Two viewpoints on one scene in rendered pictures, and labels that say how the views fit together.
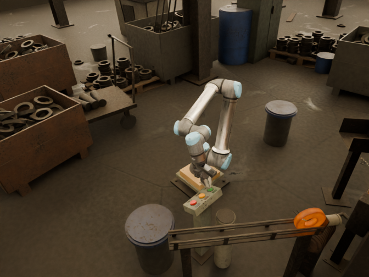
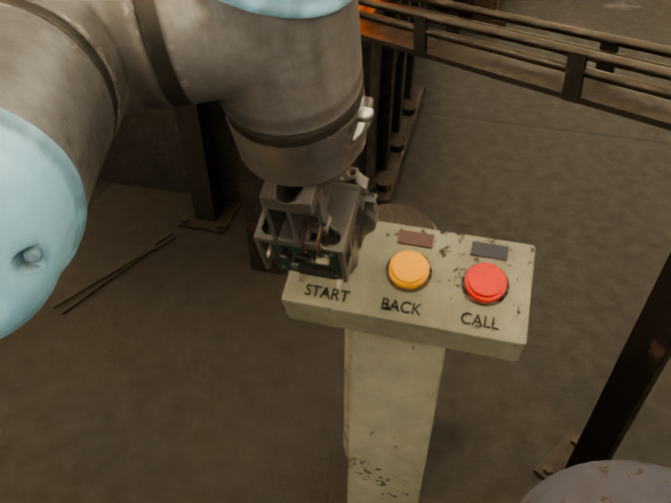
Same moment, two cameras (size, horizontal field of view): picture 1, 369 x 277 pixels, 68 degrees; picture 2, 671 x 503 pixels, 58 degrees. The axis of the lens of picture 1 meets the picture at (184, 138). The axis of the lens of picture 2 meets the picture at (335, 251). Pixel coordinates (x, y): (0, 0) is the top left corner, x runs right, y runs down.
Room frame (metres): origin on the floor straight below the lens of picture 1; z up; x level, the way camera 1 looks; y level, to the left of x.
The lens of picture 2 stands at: (1.43, 0.24, 1.02)
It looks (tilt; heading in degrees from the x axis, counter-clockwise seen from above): 42 degrees down; 236
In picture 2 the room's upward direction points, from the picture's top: straight up
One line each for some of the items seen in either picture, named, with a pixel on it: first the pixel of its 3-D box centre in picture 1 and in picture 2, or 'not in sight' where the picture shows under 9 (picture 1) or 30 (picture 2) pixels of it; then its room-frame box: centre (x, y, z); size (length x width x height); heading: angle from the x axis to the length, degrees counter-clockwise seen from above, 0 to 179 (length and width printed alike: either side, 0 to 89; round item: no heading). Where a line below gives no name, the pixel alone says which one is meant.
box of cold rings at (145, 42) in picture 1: (173, 44); not in sight; (4.59, 0.09, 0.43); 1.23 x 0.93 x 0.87; 130
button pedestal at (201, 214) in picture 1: (202, 225); (390, 431); (1.12, -0.09, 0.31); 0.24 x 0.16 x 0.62; 132
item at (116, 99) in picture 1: (82, 94); not in sight; (2.84, 1.14, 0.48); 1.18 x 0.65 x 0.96; 122
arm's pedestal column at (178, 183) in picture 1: (199, 179); not in sight; (1.81, -0.12, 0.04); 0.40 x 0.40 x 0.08; 40
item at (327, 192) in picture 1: (347, 165); not in sight; (1.57, -1.30, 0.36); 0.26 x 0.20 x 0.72; 167
